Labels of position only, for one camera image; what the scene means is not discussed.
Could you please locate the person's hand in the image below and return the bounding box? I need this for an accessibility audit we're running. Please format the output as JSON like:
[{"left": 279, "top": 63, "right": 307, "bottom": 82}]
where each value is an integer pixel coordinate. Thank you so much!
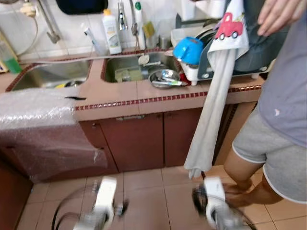
[{"left": 257, "top": 0, "right": 307, "bottom": 37}]

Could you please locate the maroon cabinet door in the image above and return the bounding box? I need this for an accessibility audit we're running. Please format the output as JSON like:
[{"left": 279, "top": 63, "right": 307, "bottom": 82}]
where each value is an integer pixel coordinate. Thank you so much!
[
  {"left": 163, "top": 107, "right": 202, "bottom": 166},
  {"left": 79, "top": 115, "right": 166, "bottom": 171}
]

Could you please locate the grey towel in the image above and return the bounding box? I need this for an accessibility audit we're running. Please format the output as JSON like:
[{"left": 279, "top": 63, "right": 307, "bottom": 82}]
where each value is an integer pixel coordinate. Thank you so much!
[{"left": 184, "top": 47, "right": 239, "bottom": 179}]

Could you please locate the black tape strip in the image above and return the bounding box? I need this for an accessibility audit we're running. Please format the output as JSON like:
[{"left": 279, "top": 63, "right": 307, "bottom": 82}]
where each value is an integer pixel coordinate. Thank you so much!
[{"left": 64, "top": 94, "right": 87, "bottom": 102}]

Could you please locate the white dish rack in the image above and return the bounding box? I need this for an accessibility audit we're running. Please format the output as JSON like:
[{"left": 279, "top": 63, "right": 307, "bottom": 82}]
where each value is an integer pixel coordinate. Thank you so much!
[{"left": 170, "top": 26, "right": 272, "bottom": 88}]

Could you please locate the steel plate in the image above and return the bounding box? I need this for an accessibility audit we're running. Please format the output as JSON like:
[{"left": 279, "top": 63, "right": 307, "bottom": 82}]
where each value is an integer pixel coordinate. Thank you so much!
[{"left": 148, "top": 68, "right": 182, "bottom": 90}]

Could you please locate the clear bubble wrap sheet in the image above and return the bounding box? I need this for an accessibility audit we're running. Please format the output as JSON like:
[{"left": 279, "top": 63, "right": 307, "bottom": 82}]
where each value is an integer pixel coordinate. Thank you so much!
[{"left": 0, "top": 87, "right": 109, "bottom": 183}]

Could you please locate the green plastic tray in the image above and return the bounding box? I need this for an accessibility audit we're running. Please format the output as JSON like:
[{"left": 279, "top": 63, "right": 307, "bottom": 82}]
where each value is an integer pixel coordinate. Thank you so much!
[{"left": 115, "top": 67, "right": 143, "bottom": 82}]

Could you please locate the person in grey shorts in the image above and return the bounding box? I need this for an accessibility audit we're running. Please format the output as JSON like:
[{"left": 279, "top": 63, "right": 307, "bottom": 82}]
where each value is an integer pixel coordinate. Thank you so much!
[{"left": 223, "top": 10, "right": 307, "bottom": 207}]

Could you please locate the steel sink basin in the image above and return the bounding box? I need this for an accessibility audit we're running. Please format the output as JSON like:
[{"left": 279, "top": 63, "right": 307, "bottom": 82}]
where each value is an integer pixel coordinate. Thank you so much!
[
  {"left": 5, "top": 58, "right": 93, "bottom": 92},
  {"left": 101, "top": 51, "right": 181, "bottom": 85}
]

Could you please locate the blue bowl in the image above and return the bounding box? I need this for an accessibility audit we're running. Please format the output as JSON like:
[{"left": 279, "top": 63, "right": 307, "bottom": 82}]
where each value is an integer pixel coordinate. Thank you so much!
[{"left": 172, "top": 36, "right": 205, "bottom": 67}]

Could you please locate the white ladle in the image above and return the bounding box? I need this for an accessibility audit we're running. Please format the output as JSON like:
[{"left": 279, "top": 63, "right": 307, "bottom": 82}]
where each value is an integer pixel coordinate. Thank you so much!
[{"left": 137, "top": 53, "right": 164, "bottom": 67}]

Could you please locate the dark grey wok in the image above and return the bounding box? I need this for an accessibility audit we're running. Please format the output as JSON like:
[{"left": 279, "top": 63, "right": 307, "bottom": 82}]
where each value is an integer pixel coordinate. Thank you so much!
[{"left": 198, "top": 0, "right": 291, "bottom": 81}]

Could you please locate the white cloth red car print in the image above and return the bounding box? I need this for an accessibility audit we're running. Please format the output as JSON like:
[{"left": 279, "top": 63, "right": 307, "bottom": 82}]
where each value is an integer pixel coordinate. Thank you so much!
[{"left": 210, "top": 0, "right": 250, "bottom": 62}]

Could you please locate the steel cup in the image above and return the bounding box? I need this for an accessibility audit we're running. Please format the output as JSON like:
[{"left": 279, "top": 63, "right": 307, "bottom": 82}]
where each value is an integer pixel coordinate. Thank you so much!
[{"left": 158, "top": 33, "right": 174, "bottom": 49}]

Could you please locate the clear spray bottle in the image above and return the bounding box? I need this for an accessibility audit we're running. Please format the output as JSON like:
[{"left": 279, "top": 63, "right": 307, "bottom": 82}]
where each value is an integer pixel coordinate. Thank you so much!
[{"left": 82, "top": 26, "right": 104, "bottom": 56}]

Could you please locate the white dish soap bottle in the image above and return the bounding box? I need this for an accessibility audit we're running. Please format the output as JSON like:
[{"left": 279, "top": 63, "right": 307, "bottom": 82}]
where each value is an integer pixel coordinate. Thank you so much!
[{"left": 101, "top": 8, "right": 123, "bottom": 55}]

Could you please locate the olive sponge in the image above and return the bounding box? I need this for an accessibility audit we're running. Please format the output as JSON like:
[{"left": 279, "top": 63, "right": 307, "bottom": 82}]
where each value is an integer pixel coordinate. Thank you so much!
[{"left": 142, "top": 21, "right": 157, "bottom": 39}]

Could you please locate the green dish soap bottle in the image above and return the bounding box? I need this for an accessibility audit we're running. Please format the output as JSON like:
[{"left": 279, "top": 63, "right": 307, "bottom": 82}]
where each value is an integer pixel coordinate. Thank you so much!
[{"left": 0, "top": 40, "right": 23, "bottom": 74}]

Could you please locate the white bottle green cap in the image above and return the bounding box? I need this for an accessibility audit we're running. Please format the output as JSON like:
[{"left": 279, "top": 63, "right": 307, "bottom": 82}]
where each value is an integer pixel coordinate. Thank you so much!
[{"left": 133, "top": 1, "right": 147, "bottom": 49}]

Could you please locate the chrome sink faucet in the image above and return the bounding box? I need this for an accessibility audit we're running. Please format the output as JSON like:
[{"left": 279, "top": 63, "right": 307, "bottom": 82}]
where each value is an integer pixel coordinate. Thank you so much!
[{"left": 116, "top": 0, "right": 128, "bottom": 32}]

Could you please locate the beige tap fitting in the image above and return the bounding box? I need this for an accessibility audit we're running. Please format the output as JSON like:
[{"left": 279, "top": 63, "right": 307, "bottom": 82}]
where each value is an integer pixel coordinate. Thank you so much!
[{"left": 19, "top": 1, "right": 39, "bottom": 18}]

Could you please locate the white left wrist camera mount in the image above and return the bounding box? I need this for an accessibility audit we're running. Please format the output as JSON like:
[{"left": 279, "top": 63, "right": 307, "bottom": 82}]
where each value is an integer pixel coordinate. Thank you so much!
[{"left": 93, "top": 176, "right": 118, "bottom": 226}]

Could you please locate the green handled utensil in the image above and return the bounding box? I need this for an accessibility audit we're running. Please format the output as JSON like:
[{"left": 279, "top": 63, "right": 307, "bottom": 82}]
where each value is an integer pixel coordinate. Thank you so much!
[{"left": 153, "top": 79, "right": 190, "bottom": 88}]

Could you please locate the grey wall tap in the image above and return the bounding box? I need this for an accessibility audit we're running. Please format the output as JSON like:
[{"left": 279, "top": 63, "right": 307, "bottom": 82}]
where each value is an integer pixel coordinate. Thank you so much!
[{"left": 35, "top": 0, "right": 61, "bottom": 45}]

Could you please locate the black rounded wall fixture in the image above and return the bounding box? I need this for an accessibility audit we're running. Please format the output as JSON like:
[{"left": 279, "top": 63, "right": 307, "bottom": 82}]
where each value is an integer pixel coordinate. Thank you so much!
[{"left": 56, "top": 0, "right": 109, "bottom": 15}]

